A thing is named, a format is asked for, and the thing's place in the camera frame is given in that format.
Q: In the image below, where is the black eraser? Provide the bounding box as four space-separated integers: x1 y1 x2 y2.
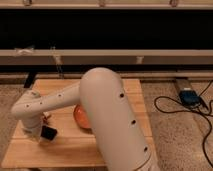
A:
41 126 57 141

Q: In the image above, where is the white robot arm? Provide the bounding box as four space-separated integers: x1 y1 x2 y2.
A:
11 68 160 171

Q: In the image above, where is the orange bowl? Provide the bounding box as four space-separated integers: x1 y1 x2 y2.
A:
73 105 91 129

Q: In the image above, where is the wooden board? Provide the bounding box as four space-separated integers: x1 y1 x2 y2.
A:
1 79 157 171

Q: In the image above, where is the blue electronic box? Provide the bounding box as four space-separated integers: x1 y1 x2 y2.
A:
179 90 200 106

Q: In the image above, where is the metal rail frame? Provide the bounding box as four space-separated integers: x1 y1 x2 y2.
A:
0 49 213 65

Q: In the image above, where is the black cable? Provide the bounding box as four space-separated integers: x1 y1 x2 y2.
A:
153 79 213 168

